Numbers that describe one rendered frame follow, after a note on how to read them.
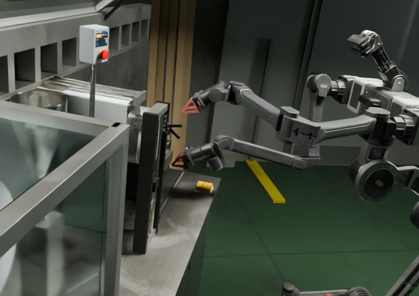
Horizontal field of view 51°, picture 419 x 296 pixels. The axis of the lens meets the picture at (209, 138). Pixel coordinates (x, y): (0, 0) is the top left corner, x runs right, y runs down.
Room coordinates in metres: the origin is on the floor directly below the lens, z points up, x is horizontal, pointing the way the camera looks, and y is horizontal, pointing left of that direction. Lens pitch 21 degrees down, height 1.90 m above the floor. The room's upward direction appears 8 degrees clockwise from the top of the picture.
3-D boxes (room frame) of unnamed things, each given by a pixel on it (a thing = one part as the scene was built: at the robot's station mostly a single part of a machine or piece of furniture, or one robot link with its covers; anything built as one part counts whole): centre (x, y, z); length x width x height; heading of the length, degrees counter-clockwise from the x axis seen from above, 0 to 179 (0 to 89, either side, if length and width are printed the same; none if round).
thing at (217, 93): (1.69, -0.04, 1.45); 0.12 x 0.12 x 0.09; 81
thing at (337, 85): (2.04, -0.56, 1.45); 0.09 x 0.08 x 0.12; 16
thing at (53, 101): (1.09, 0.45, 1.50); 0.14 x 0.14 x 0.06
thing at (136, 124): (1.53, 0.26, 1.34); 0.06 x 0.06 x 0.06; 82
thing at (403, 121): (1.56, -0.69, 1.45); 0.09 x 0.08 x 0.12; 16
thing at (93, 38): (1.24, 0.35, 1.66); 0.07 x 0.07 x 0.10; 70
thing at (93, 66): (1.25, 0.36, 1.51); 0.02 x 0.02 x 0.20
